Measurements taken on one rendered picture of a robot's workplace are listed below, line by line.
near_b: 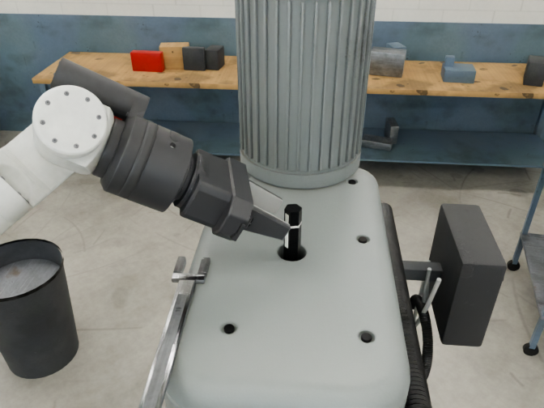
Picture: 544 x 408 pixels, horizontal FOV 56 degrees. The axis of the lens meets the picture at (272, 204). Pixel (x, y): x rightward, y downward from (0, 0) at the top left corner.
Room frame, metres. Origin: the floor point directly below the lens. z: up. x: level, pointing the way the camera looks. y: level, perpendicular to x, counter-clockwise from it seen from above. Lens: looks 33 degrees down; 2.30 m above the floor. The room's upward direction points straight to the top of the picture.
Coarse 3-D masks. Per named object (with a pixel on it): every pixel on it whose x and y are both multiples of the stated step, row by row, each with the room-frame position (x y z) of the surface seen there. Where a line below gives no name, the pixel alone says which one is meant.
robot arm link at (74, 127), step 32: (64, 64) 0.50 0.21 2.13; (64, 96) 0.44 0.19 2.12; (96, 96) 0.50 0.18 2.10; (128, 96) 0.51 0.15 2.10; (64, 128) 0.43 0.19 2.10; (96, 128) 0.44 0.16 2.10; (128, 128) 0.47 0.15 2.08; (64, 160) 0.44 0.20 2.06; (96, 160) 0.45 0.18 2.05; (128, 160) 0.45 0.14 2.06; (128, 192) 0.45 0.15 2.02
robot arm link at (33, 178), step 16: (32, 128) 0.50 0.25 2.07; (16, 144) 0.48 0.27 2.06; (32, 144) 0.49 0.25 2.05; (0, 160) 0.46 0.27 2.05; (16, 160) 0.47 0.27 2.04; (32, 160) 0.48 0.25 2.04; (0, 176) 0.40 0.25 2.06; (16, 176) 0.46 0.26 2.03; (32, 176) 0.47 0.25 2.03; (48, 176) 0.47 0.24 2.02; (64, 176) 0.48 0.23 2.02; (0, 192) 0.40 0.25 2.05; (16, 192) 0.40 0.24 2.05; (32, 192) 0.45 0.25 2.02; (48, 192) 0.46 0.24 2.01; (0, 208) 0.39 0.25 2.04; (16, 208) 0.40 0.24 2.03
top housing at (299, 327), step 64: (320, 192) 0.66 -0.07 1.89; (256, 256) 0.50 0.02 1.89; (320, 256) 0.50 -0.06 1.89; (384, 256) 0.51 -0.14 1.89; (192, 320) 0.39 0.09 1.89; (256, 320) 0.39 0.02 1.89; (320, 320) 0.39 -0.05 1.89; (384, 320) 0.39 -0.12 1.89; (192, 384) 0.31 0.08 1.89; (256, 384) 0.31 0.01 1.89; (320, 384) 0.31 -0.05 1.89; (384, 384) 0.31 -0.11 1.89
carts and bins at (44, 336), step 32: (0, 256) 2.14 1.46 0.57; (32, 256) 2.20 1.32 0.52; (0, 288) 1.95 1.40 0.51; (32, 288) 1.95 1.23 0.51; (64, 288) 1.99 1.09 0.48; (0, 320) 1.76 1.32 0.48; (32, 320) 1.80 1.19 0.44; (64, 320) 1.93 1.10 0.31; (32, 352) 1.79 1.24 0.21; (64, 352) 1.88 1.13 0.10
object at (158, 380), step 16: (176, 272) 0.46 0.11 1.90; (176, 288) 0.44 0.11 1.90; (192, 288) 0.43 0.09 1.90; (176, 304) 0.41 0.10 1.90; (176, 320) 0.39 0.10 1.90; (176, 336) 0.36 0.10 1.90; (160, 352) 0.34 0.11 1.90; (176, 352) 0.35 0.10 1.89; (160, 368) 0.32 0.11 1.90; (160, 384) 0.30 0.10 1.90; (144, 400) 0.29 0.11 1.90; (160, 400) 0.29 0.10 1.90
